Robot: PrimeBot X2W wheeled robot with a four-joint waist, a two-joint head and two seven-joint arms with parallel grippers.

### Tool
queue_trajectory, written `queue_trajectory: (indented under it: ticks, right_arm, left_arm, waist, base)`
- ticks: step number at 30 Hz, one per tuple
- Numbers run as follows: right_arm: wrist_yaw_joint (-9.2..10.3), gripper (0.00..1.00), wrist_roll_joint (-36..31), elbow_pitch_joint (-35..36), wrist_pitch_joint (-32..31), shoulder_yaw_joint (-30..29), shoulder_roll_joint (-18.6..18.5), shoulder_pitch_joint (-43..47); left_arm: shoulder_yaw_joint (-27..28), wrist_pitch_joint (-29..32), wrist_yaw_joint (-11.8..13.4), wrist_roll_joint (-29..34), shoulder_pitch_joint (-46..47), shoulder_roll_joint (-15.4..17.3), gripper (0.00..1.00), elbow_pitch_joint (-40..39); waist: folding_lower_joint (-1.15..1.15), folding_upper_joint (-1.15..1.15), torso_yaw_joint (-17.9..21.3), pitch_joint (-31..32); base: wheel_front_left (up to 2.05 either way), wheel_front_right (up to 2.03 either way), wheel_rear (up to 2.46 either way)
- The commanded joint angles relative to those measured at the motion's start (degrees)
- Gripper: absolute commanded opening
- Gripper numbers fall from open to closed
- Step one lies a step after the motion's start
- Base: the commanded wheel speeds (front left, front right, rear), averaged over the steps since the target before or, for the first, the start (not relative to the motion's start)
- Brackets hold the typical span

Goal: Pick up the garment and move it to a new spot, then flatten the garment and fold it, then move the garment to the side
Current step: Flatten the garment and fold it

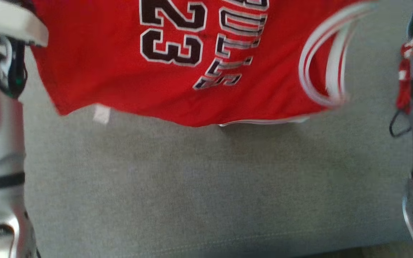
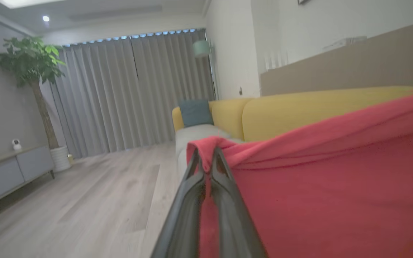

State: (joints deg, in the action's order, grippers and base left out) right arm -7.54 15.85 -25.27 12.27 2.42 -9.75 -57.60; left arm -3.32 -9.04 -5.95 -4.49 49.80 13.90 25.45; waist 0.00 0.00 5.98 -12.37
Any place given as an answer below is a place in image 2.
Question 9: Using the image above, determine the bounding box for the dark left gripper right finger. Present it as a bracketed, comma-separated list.
[211, 147, 268, 258]

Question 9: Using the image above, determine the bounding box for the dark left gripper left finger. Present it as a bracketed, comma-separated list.
[151, 158, 206, 258]

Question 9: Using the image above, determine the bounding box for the red jersey with white trim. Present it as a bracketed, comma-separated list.
[187, 90, 413, 258]

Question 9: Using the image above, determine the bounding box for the teal cushion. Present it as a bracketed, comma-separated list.
[179, 99, 214, 128]

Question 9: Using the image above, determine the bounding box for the yellow and grey sofa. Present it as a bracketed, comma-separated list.
[172, 86, 413, 176]

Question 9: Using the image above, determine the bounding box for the grey curtain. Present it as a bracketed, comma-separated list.
[51, 36, 139, 159]
[131, 29, 216, 151]

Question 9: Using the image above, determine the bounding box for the white ribbed plant pot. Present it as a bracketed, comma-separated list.
[51, 145, 72, 172]

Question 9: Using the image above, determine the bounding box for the floor lamp with mint shade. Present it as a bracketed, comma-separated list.
[192, 39, 219, 101]

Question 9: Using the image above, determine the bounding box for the grey low cabinet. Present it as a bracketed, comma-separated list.
[0, 145, 56, 212]

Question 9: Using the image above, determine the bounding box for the green indoor tree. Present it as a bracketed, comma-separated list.
[0, 36, 66, 150]

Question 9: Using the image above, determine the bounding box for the beige wall panel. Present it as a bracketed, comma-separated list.
[260, 18, 413, 96]

